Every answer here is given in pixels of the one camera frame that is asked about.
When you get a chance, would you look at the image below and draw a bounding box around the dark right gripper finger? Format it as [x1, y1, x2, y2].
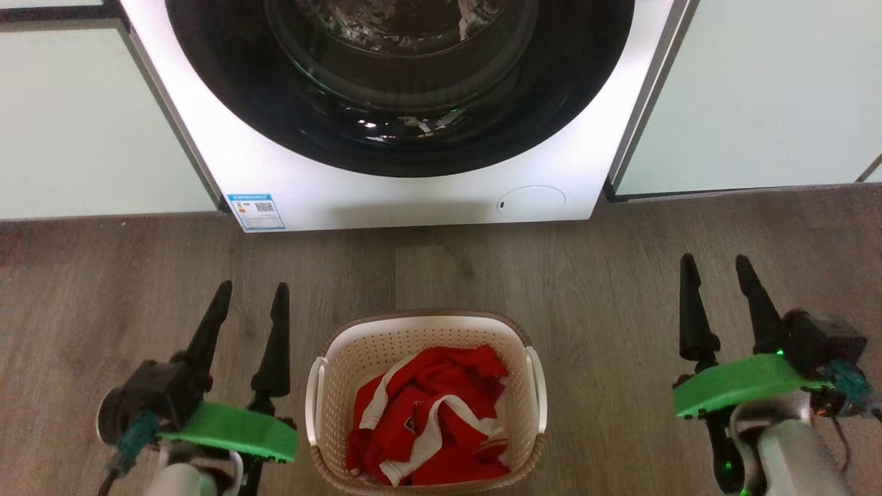
[679, 253, 721, 373]
[735, 254, 787, 356]

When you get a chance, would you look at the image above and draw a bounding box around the cream perforated laundry basket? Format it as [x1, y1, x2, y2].
[305, 311, 548, 496]

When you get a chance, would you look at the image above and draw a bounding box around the black cabinet plinth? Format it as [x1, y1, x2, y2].
[605, 181, 882, 203]

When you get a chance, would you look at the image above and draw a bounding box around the teal plug black cable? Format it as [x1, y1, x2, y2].
[823, 358, 881, 422]
[96, 411, 163, 496]

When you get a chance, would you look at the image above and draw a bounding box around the blue energy label sticker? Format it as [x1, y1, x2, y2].
[227, 194, 286, 231]

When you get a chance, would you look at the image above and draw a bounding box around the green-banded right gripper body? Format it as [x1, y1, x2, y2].
[673, 353, 835, 496]

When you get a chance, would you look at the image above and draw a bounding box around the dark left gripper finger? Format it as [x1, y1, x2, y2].
[170, 280, 234, 394]
[249, 282, 292, 415]

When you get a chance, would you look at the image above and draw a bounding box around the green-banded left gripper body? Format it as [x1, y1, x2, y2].
[158, 402, 299, 496]

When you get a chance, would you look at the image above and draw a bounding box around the round white filter cover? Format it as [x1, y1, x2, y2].
[497, 185, 567, 221]

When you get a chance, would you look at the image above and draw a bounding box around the red and white garment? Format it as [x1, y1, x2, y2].
[345, 344, 512, 487]

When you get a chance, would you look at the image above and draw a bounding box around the dark round washer door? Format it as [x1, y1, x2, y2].
[164, 0, 636, 178]

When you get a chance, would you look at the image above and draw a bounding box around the pale green cabinet panel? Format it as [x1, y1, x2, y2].
[613, 0, 882, 197]
[0, 19, 220, 221]

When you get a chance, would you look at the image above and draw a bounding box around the white front-load washing machine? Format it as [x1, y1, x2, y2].
[119, 0, 690, 234]

